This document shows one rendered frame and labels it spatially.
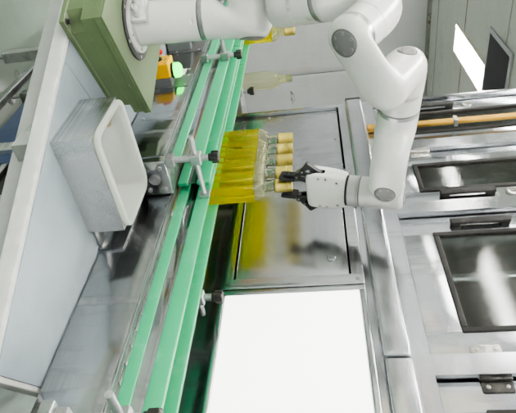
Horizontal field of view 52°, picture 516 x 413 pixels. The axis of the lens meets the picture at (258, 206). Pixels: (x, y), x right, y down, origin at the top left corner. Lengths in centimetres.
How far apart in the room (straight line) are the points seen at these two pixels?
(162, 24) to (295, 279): 65
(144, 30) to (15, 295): 63
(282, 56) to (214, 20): 635
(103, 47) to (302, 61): 647
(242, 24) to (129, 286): 59
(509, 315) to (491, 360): 15
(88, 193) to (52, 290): 20
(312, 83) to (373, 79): 672
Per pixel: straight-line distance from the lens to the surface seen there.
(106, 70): 124
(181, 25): 122
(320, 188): 129
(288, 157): 142
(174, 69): 158
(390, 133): 112
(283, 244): 135
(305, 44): 748
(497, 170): 169
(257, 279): 126
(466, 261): 138
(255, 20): 119
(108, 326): 102
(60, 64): 114
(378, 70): 98
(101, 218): 112
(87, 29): 116
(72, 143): 103
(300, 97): 779
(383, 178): 114
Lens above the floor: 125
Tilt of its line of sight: 8 degrees down
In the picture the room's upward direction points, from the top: 86 degrees clockwise
